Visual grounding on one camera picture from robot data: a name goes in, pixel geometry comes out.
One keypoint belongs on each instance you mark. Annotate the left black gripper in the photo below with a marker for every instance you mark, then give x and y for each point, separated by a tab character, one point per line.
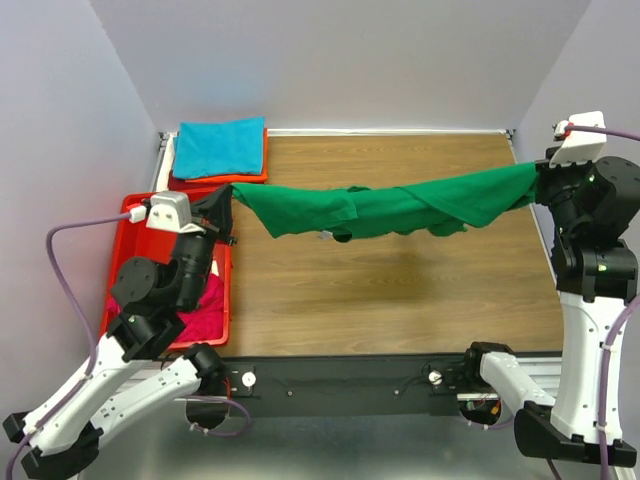
213	215

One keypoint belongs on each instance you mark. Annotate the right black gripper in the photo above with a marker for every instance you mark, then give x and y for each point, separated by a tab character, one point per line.
545	172

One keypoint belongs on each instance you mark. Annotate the green t-shirt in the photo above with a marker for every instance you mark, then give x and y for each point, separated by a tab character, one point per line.
441	207

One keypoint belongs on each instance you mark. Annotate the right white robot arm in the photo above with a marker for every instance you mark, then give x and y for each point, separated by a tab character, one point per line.
597	276

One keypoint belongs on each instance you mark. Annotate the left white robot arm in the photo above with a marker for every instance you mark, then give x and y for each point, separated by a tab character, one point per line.
64	435

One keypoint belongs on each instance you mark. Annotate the folded dark red t-shirt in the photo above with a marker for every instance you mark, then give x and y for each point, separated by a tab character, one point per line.
182	185

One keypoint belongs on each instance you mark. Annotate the folded blue t-shirt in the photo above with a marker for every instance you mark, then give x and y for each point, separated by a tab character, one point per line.
223	148

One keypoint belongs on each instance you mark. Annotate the red plastic bin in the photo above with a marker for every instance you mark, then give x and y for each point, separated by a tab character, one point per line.
125	225

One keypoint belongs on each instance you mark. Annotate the crumpled magenta t-shirt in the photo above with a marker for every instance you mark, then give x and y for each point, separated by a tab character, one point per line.
209	322

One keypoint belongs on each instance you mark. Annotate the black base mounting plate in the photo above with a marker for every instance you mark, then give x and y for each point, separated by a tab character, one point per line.
352	385

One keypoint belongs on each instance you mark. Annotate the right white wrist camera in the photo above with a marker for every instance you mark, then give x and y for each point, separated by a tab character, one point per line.
578	147

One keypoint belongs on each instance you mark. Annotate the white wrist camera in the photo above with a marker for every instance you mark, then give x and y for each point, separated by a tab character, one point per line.
578	147
167	211

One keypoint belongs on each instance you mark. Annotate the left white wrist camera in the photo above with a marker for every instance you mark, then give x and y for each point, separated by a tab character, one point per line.
167	211

